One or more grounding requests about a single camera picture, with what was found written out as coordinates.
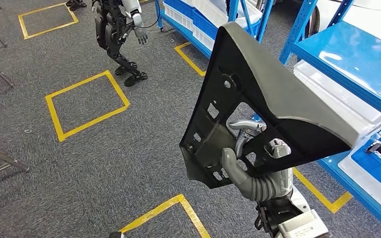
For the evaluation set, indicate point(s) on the yellow floor tape rectangle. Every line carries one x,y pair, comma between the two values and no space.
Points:
190,60

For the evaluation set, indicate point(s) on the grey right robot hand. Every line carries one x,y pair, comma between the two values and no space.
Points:
231,164

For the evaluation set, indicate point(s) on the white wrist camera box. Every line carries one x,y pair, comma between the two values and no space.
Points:
302,226

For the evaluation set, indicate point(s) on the black plastic plate frame part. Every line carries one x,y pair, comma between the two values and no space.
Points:
276,82

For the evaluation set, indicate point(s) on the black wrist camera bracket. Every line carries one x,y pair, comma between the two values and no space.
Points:
276,210

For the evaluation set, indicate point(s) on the black white humanoid robot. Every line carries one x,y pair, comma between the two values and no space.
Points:
111,33

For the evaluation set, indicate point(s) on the rack caster wheel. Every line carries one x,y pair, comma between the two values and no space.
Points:
161,29

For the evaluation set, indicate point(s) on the white plastic bin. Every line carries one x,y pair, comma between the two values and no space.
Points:
333,101
358,187
177,16
329,105
335,88
210,8

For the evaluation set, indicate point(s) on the blue metal shelf rack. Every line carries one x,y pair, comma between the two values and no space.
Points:
358,59
264,19

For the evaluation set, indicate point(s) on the black shoe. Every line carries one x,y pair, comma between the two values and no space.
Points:
77,4

